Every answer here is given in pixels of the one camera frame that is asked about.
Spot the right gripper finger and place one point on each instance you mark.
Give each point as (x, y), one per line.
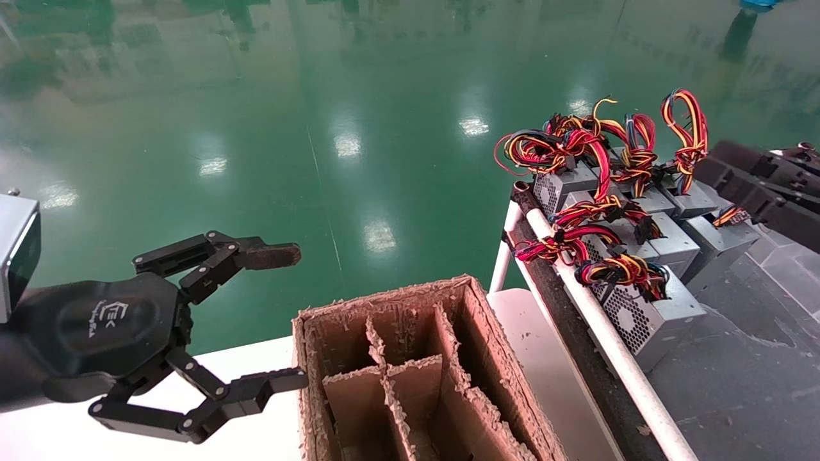
(762, 205)
(762, 168)

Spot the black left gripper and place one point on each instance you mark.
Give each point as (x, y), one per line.
(109, 323)

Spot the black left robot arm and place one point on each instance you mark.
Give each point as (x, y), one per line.
(6, 374)

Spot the cardboard divider insert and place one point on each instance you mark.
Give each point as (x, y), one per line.
(416, 384)

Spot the dark grey rack shelf panel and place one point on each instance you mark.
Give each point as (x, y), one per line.
(756, 384)

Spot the frayed brown cardboard box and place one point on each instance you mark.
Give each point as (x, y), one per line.
(493, 358)

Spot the white pipe rack frame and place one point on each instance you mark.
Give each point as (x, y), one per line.
(618, 349)

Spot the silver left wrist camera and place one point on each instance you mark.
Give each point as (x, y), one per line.
(16, 256)

